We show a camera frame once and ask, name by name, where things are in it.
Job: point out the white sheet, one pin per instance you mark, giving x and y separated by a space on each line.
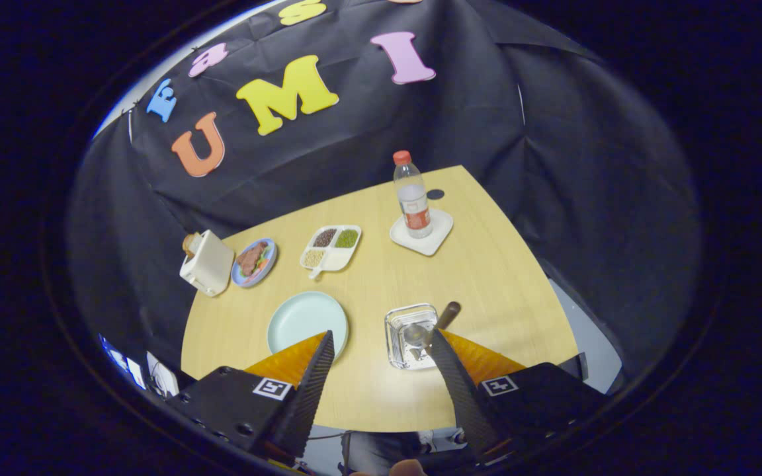
163 375

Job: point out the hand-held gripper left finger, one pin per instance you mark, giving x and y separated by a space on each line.
301 396

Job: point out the black table clamp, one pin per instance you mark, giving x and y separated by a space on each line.
576 365

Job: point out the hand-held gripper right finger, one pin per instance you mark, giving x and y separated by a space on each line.
464 396

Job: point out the white toaster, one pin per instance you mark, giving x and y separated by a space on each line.
209 264

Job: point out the small blue plate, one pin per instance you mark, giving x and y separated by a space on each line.
272 258

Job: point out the sandwich with meat and greens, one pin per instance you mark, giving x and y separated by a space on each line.
251 259

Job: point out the toasted bread slice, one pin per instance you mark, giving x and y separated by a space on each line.
189 244

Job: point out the green beans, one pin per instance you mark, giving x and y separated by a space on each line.
346 238

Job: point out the pale beans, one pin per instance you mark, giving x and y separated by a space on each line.
313 258

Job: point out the white square coaster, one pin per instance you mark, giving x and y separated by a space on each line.
437 231

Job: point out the pale green plate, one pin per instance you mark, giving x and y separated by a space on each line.
301 317

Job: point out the white divided tray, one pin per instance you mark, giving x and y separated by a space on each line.
338 261

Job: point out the clear plastic container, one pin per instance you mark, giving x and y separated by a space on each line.
397 350

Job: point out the black round table grommet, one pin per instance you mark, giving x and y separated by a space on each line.
435 194

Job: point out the dark brown beans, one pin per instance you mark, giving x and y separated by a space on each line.
325 237

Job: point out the person's grey clothing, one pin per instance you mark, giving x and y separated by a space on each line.
381 449

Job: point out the glowing blue screen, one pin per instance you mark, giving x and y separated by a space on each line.
122 362

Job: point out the clear bottle with red cap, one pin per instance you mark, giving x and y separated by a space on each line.
414 205

